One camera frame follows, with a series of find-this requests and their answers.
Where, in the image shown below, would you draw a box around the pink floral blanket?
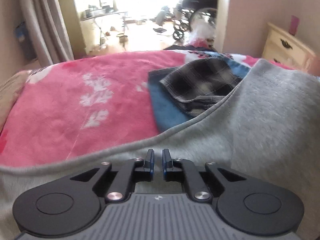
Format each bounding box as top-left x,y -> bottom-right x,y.
0,50 -> 263,168

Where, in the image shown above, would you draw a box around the clear plastic bag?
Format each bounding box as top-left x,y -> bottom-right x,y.
189,17 -> 216,47

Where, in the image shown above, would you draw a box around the dark blue garment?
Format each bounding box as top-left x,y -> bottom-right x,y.
148,52 -> 252,133

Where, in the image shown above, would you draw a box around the grey plaid shirt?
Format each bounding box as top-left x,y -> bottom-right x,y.
159,59 -> 243,117

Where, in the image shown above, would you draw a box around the grey curtain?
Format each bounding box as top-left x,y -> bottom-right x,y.
20,0 -> 75,67

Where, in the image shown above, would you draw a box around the grey sweatshirt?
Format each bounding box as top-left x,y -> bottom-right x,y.
0,59 -> 320,240

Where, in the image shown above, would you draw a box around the folded beige pants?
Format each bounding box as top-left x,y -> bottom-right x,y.
0,70 -> 33,130

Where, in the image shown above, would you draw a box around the purple card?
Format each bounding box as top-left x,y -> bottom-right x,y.
289,15 -> 300,36

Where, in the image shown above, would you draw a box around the cream nightstand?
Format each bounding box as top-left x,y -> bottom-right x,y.
261,21 -> 317,68

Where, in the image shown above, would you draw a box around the folding table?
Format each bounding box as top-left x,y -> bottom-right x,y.
80,5 -> 130,51

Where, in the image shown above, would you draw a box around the black wheelchair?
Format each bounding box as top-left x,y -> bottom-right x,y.
172,0 -> 218,41

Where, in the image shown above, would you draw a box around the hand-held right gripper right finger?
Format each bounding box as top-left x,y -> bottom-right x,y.
161,149 -> 247,203

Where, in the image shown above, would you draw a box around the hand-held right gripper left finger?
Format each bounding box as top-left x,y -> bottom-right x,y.
70,149 -> 155,203

